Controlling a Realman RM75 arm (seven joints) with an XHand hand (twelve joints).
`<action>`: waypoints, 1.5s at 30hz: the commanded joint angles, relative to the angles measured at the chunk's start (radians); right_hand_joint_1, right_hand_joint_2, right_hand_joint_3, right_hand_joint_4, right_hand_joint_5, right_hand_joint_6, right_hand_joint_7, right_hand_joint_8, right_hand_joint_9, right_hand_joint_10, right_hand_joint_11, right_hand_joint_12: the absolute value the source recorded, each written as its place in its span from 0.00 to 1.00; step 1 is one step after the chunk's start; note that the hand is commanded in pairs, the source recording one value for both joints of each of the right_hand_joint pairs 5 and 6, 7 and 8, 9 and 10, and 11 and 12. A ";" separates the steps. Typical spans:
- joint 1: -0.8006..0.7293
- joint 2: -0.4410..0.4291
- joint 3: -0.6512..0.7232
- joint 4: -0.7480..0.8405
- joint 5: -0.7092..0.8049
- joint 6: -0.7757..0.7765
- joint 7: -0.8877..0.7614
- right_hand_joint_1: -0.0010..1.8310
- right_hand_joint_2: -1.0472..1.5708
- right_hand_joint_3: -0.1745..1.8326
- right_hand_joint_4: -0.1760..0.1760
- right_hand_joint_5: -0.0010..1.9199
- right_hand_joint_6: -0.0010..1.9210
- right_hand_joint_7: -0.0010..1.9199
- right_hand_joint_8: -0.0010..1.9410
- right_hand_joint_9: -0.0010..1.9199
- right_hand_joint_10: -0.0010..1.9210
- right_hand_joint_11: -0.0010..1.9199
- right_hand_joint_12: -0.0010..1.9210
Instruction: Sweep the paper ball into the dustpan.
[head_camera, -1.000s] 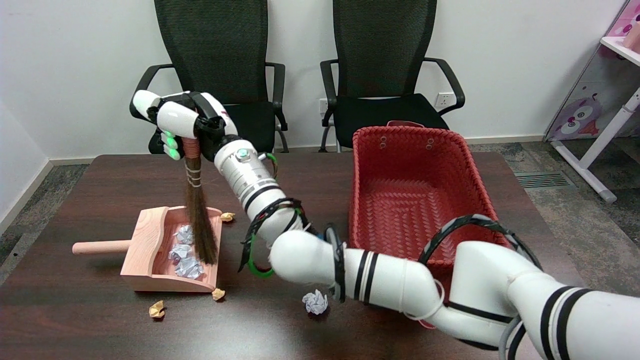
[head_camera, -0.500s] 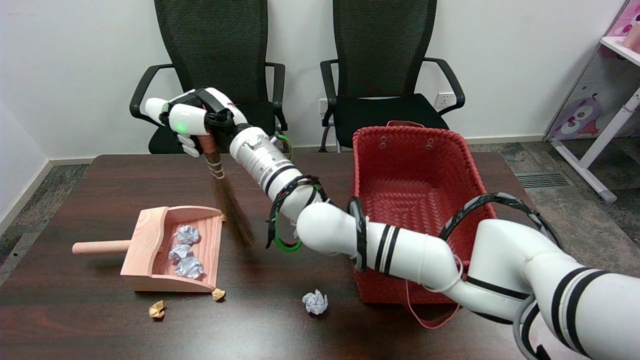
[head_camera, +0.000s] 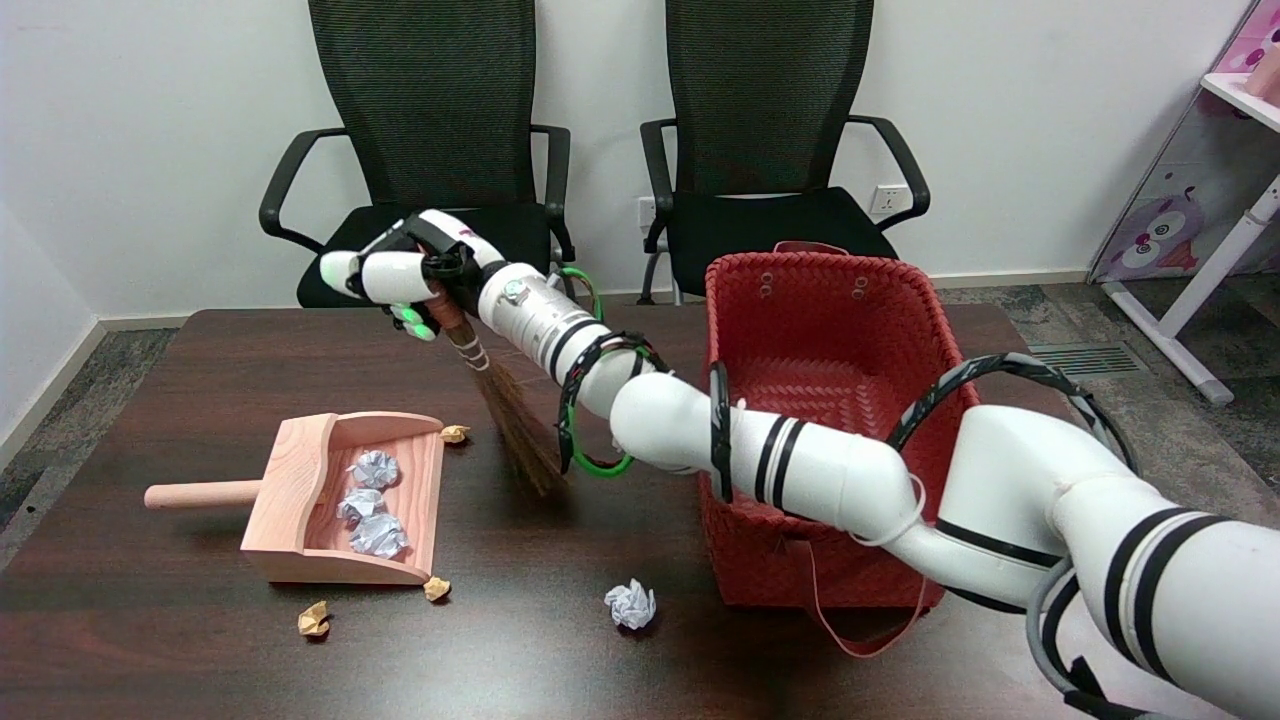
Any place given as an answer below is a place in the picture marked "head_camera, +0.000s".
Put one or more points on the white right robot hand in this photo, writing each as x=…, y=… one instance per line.
x=395, y=275

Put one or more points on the tan paper ball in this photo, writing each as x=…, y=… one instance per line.
x=314, y=619
x=436, y=588
x=455, y=433

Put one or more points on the white paper ball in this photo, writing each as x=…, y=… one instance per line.
x=360, y=504
x=373, y=468
x=378, y=536
x=630, y=604

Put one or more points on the brown whisk broom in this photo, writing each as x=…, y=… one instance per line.
x=515, y=430

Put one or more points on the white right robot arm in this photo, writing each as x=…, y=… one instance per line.
x=820, y=470

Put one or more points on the wooden dustpan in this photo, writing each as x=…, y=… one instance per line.
x=290, y=500

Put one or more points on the black mesh office chair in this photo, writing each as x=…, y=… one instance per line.
x=760, y=100
x=430, y=100

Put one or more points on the red woven basket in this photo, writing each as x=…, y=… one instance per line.
x=820, y=330

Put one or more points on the floor vent grille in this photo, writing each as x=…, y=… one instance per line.
x=1085, y=355

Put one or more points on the pink white shelf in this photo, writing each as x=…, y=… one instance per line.
x=1245, y=45

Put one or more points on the white wall outlet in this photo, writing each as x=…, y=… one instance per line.
x=646, y=210
x=888, y=199

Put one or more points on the white desk leg frame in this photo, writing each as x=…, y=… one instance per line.
x=1190, y=290

